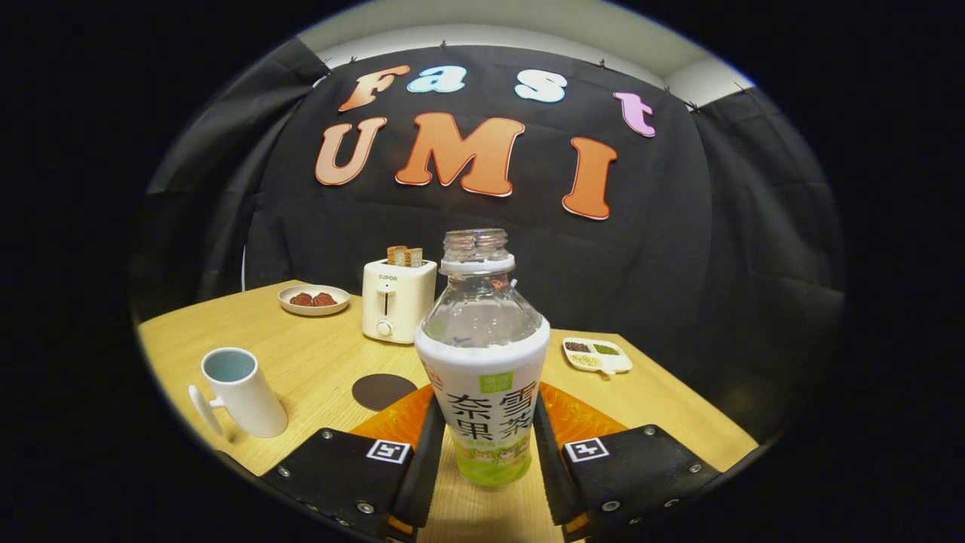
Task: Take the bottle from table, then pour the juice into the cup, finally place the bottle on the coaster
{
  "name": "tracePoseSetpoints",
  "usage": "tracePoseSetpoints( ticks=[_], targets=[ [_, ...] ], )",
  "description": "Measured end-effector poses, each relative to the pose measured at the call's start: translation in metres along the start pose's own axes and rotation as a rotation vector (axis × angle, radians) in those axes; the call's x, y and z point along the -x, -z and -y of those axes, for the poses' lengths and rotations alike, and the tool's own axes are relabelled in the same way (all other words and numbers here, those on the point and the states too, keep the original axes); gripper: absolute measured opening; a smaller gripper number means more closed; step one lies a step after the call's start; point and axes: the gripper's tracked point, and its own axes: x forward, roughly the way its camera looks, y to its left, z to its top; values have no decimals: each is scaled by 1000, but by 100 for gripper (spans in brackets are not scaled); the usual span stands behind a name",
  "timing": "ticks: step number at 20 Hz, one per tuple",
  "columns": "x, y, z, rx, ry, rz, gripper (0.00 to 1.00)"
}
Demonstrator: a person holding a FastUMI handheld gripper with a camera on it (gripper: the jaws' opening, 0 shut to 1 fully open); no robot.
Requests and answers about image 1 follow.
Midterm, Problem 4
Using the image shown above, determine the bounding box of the white toaster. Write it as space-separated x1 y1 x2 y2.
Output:
361 259 438 345

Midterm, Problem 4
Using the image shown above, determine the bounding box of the white cup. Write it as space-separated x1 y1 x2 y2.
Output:
188 347 290 439

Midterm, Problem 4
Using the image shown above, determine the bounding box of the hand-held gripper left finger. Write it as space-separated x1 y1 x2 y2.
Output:
260 383 446 542

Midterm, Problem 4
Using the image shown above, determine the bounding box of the clear juice bottle white label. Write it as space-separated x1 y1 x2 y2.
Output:
414 229 552 487

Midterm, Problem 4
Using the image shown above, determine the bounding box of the brown round coaster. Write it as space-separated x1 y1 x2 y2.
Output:
352 373 418 413

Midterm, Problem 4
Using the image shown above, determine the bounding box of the white divided seed dish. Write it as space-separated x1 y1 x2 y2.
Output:
562 336 634 376

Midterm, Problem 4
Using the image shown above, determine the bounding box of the black backdrop cloth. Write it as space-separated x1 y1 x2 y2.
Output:
128 36 845 446

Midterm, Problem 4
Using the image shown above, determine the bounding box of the wooden table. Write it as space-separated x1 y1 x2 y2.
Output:
138 281 758 543

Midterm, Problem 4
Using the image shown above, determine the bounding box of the small white plate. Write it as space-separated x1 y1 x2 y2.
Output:
278 284 351 317

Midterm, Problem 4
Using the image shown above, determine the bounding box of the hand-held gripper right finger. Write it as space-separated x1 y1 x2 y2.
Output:
532 381 723 542

